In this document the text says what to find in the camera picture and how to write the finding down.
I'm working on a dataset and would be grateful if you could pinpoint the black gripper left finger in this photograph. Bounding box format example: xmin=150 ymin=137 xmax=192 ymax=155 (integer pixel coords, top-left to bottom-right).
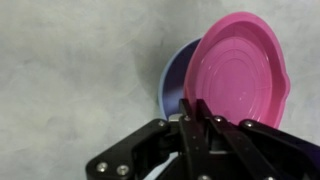
xmin=85 ymin=98 xmax=214 ymax=180

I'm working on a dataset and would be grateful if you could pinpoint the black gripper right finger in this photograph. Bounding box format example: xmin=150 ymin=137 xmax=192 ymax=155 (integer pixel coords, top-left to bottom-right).
xmin=195 ymin=98 xmax=320 ymax=180

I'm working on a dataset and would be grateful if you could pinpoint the pink plate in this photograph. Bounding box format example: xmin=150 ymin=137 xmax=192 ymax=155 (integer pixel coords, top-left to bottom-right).
xmin=183 ymin=11 xmax=291 ymax=130

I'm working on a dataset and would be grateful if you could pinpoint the blue plastic bowl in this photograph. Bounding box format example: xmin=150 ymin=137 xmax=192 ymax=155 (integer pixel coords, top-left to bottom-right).
xmin=159 ymin=37 xmax=203 ymax=120

